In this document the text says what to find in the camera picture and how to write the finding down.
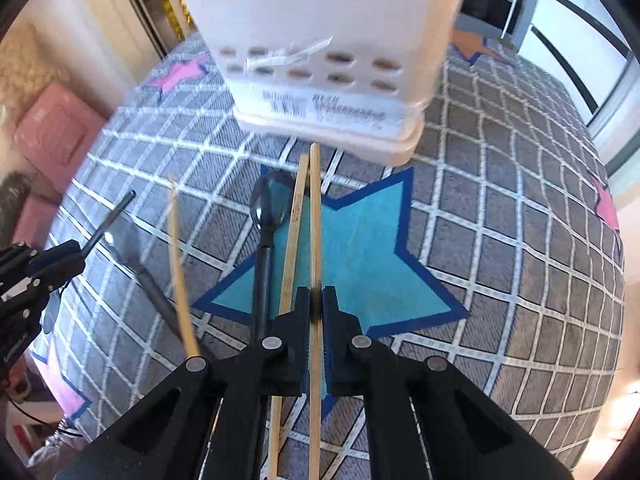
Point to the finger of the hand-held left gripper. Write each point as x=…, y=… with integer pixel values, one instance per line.
x=50, y=276
x=60, y=254

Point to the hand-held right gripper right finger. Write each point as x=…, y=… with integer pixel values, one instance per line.
x=350, y=360

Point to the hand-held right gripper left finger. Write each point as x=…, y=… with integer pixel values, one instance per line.
x=285, y=360

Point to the dark translucent plastic spoon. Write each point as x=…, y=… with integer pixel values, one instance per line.
x=110, y=220
x=263, y=270

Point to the bamboo chopstick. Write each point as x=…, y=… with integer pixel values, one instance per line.
x=294, y=220
x=315, y=220
x=178, y=260

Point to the white plastic utensil holder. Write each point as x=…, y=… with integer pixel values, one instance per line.
x=325, y=25

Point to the pink plastic stool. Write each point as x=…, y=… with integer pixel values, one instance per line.
x=35, y=220
x=60, y=130

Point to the grey checkered star tablecloth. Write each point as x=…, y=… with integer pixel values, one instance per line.
x=475, y=260

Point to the bag of beige puffed snacks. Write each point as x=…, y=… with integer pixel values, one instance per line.
x=25, y=80

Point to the white refrigerator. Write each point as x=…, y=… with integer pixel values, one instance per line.
x=560, y=0

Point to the cream sliding door frame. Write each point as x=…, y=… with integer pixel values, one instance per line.
x=115, y=5

